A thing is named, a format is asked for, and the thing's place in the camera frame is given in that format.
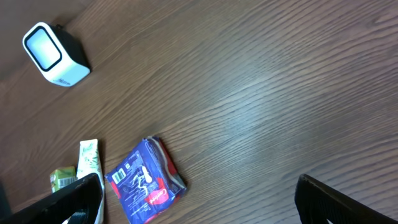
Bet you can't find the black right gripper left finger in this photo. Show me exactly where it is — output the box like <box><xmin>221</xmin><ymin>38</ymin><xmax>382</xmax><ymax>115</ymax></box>
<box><xmin>1</xmin><ymin>173</ymin><xmax>103</xmax><ymax>224</ymax></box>

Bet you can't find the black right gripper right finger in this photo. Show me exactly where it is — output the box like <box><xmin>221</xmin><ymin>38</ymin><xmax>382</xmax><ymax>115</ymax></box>
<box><xmin>295</xmin><ymin>174</ymin><xmax>397</xmax><ymax>224</ymax></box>

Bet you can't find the green snack packet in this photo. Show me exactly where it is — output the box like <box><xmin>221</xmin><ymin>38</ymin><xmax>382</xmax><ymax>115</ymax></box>
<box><xmin>50</xmin><ymin>166</ymin><xmax>76</xmax><ymax>193</ymax></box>

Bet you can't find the white tube gold cap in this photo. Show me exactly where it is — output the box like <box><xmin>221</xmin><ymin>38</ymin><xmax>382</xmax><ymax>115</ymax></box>
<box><xmin>58</xmin><ymin>139</ymin><xmax>104</xmax><ymax>224</ymax></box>

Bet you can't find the purple pad package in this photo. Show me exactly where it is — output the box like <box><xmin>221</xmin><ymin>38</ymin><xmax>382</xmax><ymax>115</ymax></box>
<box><xmin>105</xmin><ymin>136</ymin><xmax>187</xmax><ymax>224</ymax></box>

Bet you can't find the white barcode scanner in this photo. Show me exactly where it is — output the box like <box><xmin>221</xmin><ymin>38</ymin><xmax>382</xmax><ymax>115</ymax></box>
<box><xmin>22</xmin><ymin>22</ymin><xmax>91</xmax><ymax>87</ymax></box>

